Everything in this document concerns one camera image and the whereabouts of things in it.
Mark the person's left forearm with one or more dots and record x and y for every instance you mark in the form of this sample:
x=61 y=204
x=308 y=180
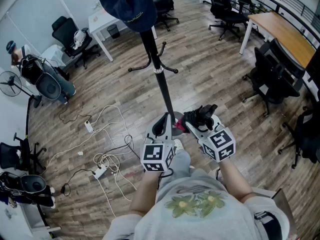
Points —
x=145 y=194

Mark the wooden top desk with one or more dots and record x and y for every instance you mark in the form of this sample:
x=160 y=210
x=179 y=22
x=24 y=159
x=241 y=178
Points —
x=285 y=31

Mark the black office chair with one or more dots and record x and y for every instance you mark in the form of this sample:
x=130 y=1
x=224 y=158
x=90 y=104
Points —
x=67 y=34
x=165 y=6
x=225 y=11
x=15 y=156
x=272 y=79
x=305 y=136

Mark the white headset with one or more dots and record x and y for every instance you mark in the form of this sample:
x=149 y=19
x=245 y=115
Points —
x=80 y=39

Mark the grey flower print shirt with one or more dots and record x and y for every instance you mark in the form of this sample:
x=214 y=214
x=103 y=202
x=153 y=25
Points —
x=200 y=216

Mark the black power adapter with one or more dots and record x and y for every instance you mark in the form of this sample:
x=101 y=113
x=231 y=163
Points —
x=65 y=189

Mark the person's right forearm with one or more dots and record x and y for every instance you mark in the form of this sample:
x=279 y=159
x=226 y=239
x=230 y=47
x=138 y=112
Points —
x=236 y=181

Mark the navy blue cap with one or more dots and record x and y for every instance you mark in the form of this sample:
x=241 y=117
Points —
x=127 y=6

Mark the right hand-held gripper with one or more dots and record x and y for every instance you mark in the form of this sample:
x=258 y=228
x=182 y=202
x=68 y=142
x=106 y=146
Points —
x=220 y=144

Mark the white power strip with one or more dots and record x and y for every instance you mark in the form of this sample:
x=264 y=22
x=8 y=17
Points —
x=88 y=126
x=100 y=172

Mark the black backpack rig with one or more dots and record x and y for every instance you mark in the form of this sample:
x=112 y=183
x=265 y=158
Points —
x=27 y=189

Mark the grey trouser leg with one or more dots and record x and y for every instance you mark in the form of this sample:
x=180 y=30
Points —
x=180 y=164

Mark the brown board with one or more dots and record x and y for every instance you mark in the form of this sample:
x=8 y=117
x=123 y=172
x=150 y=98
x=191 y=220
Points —
x=283 y=206

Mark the black mesh waste bin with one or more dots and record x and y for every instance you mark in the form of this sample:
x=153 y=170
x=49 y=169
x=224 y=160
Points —
x=113 y=31

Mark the crumpled white paper scrap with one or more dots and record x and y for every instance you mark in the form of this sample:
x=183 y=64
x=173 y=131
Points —
x=80 y=153

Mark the black waist bag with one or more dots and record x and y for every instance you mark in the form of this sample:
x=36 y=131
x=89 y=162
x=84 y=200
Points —
x=271 y=225

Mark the white shoe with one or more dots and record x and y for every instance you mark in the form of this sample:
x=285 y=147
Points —
x=178 y=144

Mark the white covered box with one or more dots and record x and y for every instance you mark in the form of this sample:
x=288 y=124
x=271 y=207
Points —
x=52 y=56

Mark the white table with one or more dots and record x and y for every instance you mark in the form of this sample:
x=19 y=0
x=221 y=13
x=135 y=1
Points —
x=100 y=21

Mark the black standing fan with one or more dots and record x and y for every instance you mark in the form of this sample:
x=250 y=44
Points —
x=10 y=84

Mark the black metal railing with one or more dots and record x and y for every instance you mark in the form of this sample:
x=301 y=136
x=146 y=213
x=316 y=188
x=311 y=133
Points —
x=295 y=6

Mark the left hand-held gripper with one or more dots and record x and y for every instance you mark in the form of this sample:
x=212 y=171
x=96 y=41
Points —
x=155 y=156

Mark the black coat rack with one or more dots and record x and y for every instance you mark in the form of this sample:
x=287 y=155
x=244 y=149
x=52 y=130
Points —
x=163 y=89

